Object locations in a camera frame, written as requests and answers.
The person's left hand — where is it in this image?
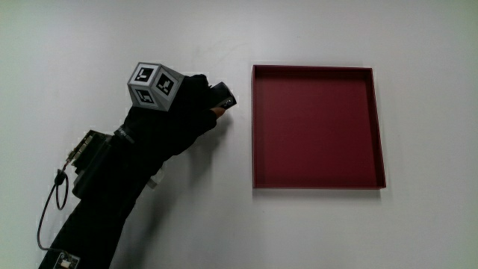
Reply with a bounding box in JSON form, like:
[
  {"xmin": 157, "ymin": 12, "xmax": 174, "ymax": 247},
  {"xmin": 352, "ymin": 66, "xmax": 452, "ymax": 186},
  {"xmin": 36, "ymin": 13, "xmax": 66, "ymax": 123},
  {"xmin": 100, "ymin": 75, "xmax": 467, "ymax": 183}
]
[{"xmin": 114, "ymin": 61, "xmax": 226, "ymax": 164}]

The black stapler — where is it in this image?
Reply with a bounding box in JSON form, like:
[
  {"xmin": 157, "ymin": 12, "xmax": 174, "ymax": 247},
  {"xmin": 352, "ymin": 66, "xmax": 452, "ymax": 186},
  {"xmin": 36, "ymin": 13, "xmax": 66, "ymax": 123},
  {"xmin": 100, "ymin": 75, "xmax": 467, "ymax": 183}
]
[{"xmin": 208, "ymin": 81, "xmax": 238, "ymax": 111}]

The person's left forearm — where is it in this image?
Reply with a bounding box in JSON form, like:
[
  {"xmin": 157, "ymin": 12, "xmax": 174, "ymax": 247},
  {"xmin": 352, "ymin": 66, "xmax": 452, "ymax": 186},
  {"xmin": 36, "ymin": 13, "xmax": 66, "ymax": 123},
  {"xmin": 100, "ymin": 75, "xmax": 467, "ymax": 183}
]
[{"xmin": 38, "ymin": 134, "xmax": 166, "ymax": 269}]

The black forearm sensor module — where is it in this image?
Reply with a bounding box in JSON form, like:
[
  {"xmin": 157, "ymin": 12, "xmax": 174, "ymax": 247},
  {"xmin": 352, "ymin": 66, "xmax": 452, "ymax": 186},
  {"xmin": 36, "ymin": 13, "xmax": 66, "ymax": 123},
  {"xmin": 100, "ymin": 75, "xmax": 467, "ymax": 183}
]
[{"xmin": 66, "ymin": 129, "xmax": 114, "ymax": 200}]

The white desk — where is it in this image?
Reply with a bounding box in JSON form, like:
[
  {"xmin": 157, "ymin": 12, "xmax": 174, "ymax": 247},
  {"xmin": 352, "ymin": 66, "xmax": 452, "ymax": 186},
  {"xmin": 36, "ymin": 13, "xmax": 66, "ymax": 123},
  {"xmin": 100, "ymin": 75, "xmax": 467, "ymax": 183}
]
[{"xmin": 0, "ymin": 0, "xmax": 478, "ymax": 269}]

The red square tray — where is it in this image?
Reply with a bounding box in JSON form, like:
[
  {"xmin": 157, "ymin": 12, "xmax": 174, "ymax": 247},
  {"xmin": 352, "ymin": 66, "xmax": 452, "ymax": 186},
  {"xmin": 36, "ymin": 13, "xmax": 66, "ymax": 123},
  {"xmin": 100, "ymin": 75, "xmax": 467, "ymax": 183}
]
[{"xmin": 251, "ymin": 64, "xmax": 387, "ymax": 190}]

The small circuit board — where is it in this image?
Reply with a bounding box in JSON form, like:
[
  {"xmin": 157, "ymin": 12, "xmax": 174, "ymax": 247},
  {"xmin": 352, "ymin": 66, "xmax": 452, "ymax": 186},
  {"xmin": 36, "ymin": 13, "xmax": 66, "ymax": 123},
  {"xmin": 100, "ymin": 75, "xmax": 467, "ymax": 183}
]
[{"xmin": 52, "ymin": 250, "xmax": 81, "ymax": 269}]

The black cable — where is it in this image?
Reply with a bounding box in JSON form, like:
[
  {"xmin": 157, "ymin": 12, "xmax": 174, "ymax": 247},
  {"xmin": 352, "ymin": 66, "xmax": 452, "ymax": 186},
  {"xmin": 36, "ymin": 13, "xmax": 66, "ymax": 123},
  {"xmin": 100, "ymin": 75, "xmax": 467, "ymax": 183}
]
[{"xmin": 36, "ymin": 168, "xmax": 70, "ymax": 253}]

